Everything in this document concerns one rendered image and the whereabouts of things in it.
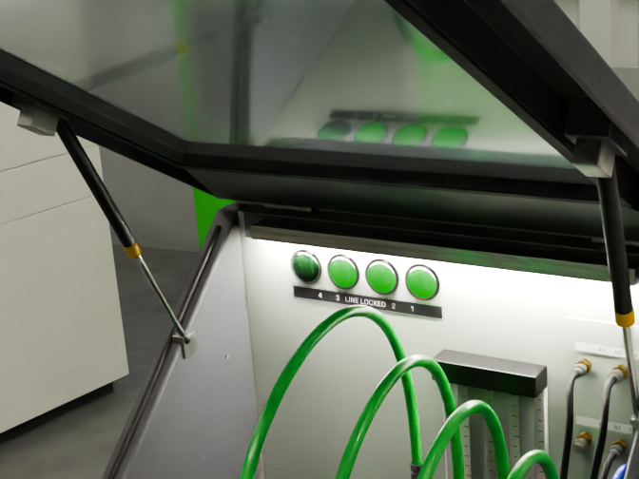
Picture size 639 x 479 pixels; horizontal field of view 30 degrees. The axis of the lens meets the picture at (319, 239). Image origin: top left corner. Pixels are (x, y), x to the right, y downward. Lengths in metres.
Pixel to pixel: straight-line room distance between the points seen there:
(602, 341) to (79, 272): 3.20
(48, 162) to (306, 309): 2.74
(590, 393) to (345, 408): 0.37
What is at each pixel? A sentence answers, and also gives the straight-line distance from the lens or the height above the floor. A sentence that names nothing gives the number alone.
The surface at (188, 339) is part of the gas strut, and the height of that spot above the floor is 1.31.
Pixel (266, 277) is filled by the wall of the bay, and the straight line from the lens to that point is 1.70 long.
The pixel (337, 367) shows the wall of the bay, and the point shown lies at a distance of 1.69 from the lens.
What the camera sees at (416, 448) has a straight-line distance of 1.56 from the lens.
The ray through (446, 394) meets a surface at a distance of 1.42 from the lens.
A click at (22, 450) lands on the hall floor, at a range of 4.43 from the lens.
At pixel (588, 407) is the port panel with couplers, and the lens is 1.53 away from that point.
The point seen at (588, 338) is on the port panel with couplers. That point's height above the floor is 1.34.
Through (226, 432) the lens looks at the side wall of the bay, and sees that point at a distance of 1.75.
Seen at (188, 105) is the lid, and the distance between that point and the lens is 1.28.
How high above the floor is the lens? 1.91
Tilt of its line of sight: 18 degrees down
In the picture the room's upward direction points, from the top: 4 degrees counter-clockwise
